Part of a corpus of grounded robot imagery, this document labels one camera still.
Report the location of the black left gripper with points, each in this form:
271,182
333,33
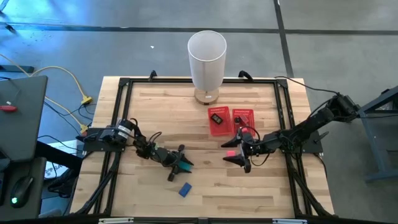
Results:
169,158

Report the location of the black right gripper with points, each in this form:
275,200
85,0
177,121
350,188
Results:
253,146

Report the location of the teal plastic box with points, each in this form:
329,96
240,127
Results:
187,168

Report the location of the pink cube charger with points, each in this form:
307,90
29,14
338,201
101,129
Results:
230,153

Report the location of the dark blue plastic box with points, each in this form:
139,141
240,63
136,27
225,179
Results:
185,189

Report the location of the small white black adapter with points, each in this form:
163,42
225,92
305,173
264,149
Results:
237,120

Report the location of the red charger box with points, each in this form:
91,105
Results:
245,118

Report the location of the black digital clock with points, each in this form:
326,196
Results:
216,119

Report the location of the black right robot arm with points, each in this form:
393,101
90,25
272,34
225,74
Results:
311,124

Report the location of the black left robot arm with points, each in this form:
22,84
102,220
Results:
146,151

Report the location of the red plastic basket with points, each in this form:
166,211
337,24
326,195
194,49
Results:
225,129
250,113

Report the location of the black table clamp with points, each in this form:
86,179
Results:
153,75
245,75

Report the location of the white shade wooden base lamp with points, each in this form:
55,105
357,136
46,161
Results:
206,62

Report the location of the white printed carton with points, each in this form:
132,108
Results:
56,170

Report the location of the dark grey side table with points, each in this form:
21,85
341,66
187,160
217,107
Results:
38,186

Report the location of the black computer mouse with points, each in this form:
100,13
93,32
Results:
21,191

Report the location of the grey side desk top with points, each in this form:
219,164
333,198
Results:
21,130

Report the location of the black floor bar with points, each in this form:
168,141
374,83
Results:
18,69

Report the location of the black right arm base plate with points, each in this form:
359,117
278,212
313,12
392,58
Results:
314,147

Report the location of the silver metal bracket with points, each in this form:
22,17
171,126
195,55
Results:
289,221
115,221

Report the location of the black aluminium table frame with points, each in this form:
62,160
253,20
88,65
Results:
174,80

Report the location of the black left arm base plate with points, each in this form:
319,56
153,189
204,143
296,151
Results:
90,144

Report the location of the dark blue-grey table frame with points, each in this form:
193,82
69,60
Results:
382,99

